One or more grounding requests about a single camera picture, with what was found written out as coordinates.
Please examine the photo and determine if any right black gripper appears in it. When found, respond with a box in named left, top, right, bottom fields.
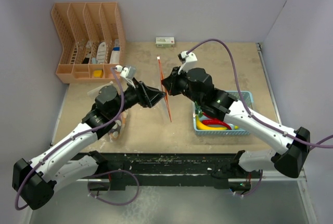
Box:
left=161, top=66, right=203, bottom=106

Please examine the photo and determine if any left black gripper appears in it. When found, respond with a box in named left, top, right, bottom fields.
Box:
left=109, top=77, right=165, bottom=118

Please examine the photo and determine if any red zipper clear bag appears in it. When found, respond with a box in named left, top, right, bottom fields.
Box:
left=157, top=56, right=172, bottom=122

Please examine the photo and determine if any polka dot zip bag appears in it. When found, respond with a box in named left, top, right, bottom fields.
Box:
left=87, top=81, right=128, bottom=142

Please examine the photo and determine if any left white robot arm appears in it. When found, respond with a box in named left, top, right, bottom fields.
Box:
left=12, top=81, right=166, bottom=210

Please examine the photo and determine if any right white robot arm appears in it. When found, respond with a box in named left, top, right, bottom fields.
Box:
left=161, top=67, right=310, bottom=178

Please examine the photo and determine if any yellow pepper piece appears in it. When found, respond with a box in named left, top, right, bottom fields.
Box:
left=195, top=116, right=227, bottom=131

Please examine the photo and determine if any blue white box in organizer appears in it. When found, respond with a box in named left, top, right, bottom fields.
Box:
left=109, top=39, right=120, bottom=64

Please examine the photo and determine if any yellow block in organizer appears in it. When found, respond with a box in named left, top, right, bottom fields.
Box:
left=93, top=70, right=104, bottom=78

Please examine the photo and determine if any small green white box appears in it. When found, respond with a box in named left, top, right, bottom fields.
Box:
left=156, top=36, right=175, bottom=48

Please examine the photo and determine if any white tube in organizer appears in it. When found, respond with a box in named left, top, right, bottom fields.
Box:
left=96, top=42, right=107, bottom=64

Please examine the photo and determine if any orange plastic desk organizer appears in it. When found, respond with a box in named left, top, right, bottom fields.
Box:
left=51, top=2, right=126, bottom=84

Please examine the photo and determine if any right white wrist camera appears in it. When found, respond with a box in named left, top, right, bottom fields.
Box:
left=178, top=51, right=197, bottom=74

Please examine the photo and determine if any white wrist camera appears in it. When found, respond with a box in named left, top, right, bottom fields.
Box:
left=178, top=51, right=197, bottom=74
left=113, top=65, right=136, bottom=86

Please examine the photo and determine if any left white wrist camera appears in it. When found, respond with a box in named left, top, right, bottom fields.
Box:
left=113, top=65, right=136, bottom=86

